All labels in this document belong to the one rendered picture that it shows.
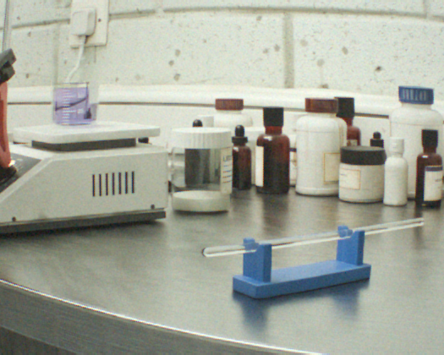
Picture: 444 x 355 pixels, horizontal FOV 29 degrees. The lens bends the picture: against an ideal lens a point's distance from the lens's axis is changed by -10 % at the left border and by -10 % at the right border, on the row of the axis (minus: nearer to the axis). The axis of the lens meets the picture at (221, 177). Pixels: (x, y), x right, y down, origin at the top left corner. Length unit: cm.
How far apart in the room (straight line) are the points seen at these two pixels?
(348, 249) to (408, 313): 11
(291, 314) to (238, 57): 77
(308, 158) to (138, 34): 46
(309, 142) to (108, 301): 50
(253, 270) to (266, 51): 69
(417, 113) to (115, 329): 56
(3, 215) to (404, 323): 40
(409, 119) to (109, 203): 37
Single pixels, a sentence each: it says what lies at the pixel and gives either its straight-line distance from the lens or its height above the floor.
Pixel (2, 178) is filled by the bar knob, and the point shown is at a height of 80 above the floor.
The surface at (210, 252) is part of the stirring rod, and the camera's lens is 58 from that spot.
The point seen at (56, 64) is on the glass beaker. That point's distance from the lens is 87.
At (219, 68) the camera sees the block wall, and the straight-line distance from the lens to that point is 130.
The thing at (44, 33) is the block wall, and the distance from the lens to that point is 154.
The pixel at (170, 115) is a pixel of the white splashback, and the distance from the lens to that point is 130.
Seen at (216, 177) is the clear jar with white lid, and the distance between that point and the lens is 90.
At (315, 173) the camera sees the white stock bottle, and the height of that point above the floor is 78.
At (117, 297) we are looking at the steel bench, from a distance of 59.
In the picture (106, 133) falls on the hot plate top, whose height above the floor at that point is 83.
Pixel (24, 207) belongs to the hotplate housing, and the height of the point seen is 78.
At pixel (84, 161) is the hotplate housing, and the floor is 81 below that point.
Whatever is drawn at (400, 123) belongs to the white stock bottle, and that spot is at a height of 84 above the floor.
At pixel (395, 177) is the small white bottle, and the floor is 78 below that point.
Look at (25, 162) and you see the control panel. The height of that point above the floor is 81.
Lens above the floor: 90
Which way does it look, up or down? 7 degrees down
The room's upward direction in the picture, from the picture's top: straight up
